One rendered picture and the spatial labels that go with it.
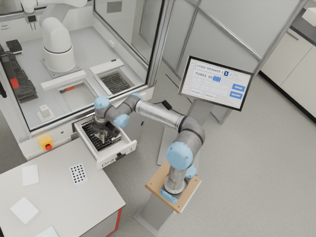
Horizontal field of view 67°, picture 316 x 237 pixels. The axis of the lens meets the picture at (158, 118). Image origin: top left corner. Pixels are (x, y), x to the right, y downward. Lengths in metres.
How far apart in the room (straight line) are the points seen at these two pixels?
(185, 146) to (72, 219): 0.85
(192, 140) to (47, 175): 1.00
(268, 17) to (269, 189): 1.77
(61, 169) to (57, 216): 0.29
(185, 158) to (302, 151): 2.70
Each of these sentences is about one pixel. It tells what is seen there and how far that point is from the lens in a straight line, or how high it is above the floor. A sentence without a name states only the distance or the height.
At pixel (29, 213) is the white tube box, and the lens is 1.56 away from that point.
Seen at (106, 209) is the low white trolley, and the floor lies 0.76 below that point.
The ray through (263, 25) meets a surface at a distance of 2.49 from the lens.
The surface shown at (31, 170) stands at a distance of 1.70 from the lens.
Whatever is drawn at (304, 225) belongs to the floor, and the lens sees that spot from 3.06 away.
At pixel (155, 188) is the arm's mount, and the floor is 0.80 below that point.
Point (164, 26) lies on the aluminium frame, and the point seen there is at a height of 1.48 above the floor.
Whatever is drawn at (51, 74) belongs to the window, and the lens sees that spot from 1.33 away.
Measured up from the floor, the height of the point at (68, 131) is 0.85.
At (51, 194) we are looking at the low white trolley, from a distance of 1.63.
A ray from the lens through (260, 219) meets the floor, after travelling 2.78.
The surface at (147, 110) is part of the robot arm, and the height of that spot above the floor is 1.34.
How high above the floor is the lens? 2.26
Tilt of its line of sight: 51 degrees down
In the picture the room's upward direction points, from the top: 18 degrees clockwise
